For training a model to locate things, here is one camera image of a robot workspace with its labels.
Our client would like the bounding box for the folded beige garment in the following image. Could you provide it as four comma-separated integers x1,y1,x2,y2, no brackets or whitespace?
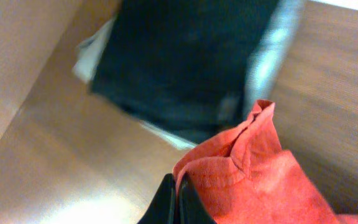
72,16,196,151

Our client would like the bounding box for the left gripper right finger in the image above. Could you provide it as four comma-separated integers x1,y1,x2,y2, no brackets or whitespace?
178,173,216,224

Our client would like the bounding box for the red orange t-shirt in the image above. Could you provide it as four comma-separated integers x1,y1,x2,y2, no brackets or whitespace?
173,100,358,223

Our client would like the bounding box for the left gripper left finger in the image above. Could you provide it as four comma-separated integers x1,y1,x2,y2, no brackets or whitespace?
138,174,176,224

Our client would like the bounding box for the folded black garment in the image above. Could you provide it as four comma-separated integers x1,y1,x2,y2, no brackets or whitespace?
91,0,278,143

